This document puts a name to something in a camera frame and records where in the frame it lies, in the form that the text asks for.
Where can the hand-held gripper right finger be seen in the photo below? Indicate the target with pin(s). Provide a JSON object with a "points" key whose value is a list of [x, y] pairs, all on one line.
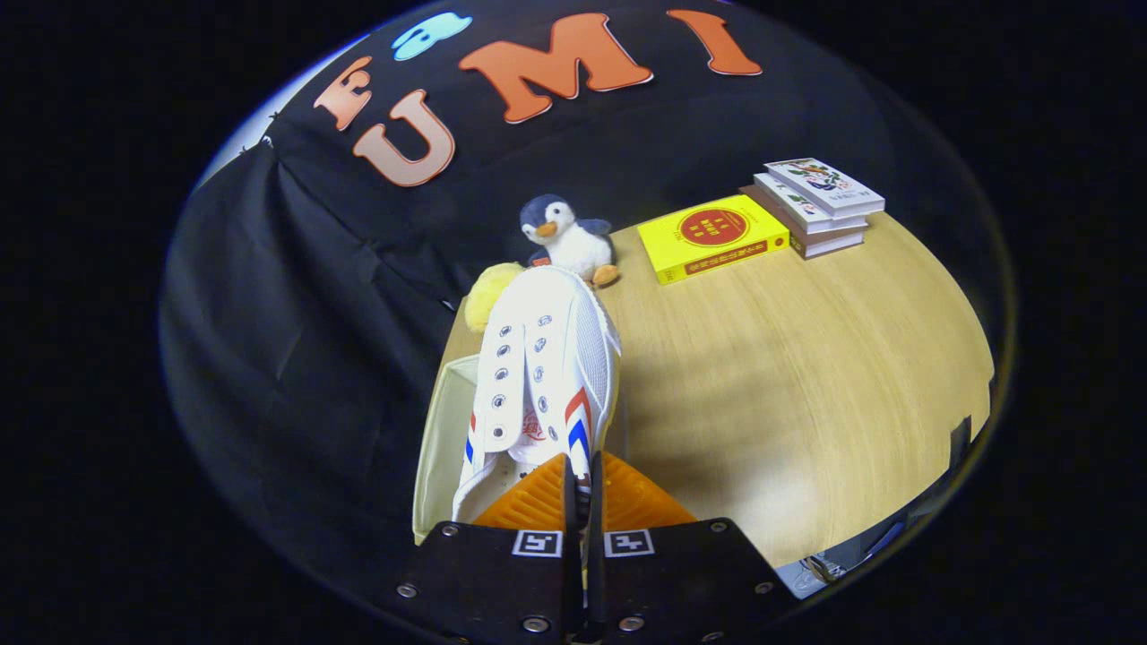
{"points": [[663, 582]]}

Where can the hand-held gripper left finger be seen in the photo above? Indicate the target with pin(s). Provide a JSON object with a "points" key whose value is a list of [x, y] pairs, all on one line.
{"points": [[502, 582]]}

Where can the yellow book with red circle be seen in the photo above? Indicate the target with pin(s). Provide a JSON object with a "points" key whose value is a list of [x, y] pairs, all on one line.
{"points": [[708, 237]]}

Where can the white canvas shoe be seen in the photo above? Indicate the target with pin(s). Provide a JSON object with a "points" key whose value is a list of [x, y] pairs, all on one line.
{"points": [[547, 358]]}

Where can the penguin plush toy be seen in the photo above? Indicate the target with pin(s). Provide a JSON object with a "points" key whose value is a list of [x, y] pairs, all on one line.
{"points": [[578, 246]]}

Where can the black backdrop cloth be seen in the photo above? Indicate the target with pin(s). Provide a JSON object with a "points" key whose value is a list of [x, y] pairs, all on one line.
{"points": [[296, 358]]}

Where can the beige fabric storage box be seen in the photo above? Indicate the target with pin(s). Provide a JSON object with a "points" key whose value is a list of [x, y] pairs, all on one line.
{"points": [[444, 448]]}

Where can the yellow plush ball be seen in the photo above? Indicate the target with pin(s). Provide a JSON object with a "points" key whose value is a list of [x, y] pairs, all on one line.
{"points": [[488, 300]]}

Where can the white book with illustrated cover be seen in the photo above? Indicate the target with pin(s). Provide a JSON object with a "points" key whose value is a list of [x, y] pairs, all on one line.
{"points": [[824, 184]]}

